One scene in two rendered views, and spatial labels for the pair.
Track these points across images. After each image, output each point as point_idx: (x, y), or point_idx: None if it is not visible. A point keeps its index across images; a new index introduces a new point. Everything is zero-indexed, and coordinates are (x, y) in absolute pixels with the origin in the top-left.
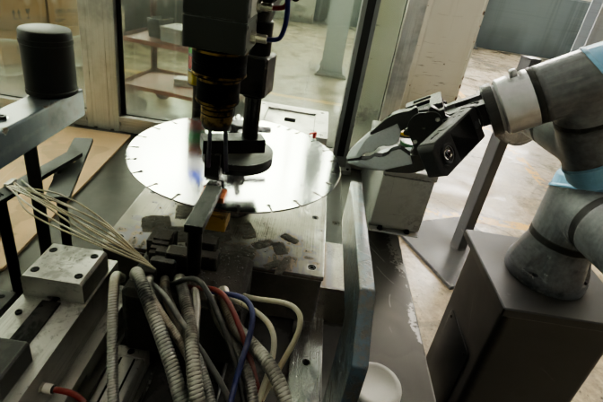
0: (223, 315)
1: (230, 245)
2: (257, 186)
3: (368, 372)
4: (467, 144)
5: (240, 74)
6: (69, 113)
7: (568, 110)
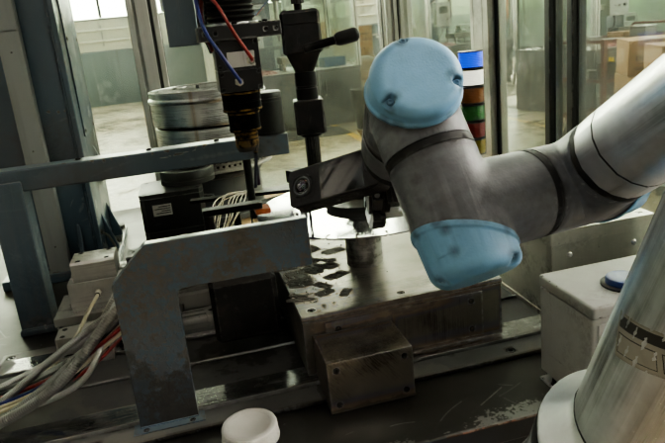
0: None
1: (306, 276)
2: (312, 220)
3: (259, 416)
4: (339, 183)
5: (235, 108)
6: (268, 147)
7: (374, 142)
